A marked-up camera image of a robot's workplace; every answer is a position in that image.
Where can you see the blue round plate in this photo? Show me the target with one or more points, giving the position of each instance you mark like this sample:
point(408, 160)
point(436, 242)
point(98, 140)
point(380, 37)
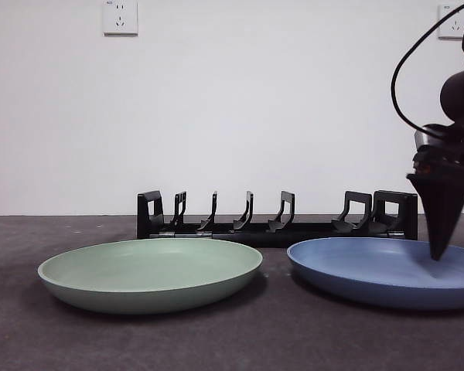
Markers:
point(371, 278)

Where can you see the white wall power outlet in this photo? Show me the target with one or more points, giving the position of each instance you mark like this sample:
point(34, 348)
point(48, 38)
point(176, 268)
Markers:
point(450, 29)
point(120, 17)

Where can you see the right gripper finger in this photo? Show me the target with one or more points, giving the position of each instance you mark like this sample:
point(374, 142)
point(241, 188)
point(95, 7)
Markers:
point(439, 208)

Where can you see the pale green round plate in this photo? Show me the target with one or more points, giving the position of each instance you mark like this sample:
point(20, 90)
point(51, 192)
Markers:
point(151, 278)

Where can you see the black plate rack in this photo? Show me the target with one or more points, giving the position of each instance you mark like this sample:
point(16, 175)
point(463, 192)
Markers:
point(247, 236)

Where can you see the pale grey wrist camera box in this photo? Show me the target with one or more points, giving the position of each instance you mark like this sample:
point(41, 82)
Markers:
point(429, 136)

